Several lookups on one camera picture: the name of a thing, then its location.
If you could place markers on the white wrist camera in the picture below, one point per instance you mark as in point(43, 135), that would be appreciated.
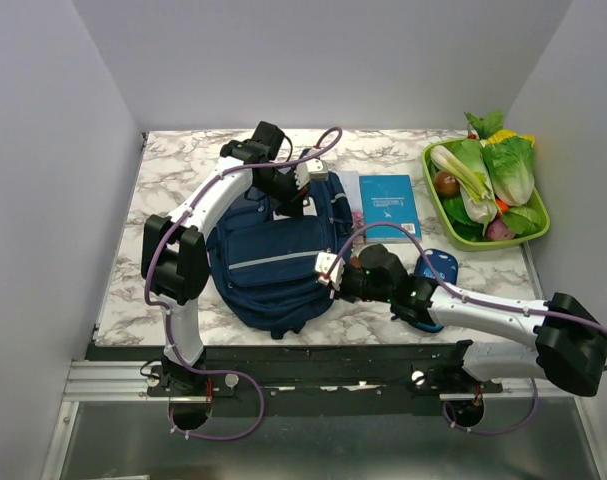
point(309, 171)
point(329, 268)

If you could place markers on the green lettuce head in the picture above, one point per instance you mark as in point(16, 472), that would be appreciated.
point(510, 164)

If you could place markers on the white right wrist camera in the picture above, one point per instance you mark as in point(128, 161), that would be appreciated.
point(329, 268)

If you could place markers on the brown leather wallet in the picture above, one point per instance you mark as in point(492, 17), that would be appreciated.
point(355, 262)

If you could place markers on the white book with pink roses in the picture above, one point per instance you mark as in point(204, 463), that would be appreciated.
point(350, 181)

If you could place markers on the purple onion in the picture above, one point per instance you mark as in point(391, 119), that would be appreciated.
point(498, 231)

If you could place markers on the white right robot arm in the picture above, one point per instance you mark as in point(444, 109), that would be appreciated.
point(556, 340)

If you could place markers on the teal blue hardcover book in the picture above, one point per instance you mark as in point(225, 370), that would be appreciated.
point(390, 198)

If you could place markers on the blue pencil case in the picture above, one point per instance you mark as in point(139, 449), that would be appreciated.
point(446, 265)

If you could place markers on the black mounting rail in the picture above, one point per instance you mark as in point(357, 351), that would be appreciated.
point(306, 381)

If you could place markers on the aluminium frame rail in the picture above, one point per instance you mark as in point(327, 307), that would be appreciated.
point(107, 426)

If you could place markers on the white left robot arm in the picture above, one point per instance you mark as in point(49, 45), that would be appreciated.
point(175, 262)

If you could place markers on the white green bok choy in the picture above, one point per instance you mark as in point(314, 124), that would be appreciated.
point(476, 204)

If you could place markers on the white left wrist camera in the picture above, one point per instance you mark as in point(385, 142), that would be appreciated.
point(309, 171)

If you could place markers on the brown round fruit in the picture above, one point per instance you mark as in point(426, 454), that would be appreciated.
point(445, 185)

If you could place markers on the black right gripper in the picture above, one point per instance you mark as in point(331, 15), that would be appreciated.
point(342, 292)

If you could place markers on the navy blue student backpack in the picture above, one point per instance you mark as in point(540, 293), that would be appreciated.
point(262, 264)

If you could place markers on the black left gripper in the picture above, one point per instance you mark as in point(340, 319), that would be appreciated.
point(292, 205)

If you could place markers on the green plastic vegetable tray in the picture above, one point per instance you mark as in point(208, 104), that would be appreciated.
point(529, 221)

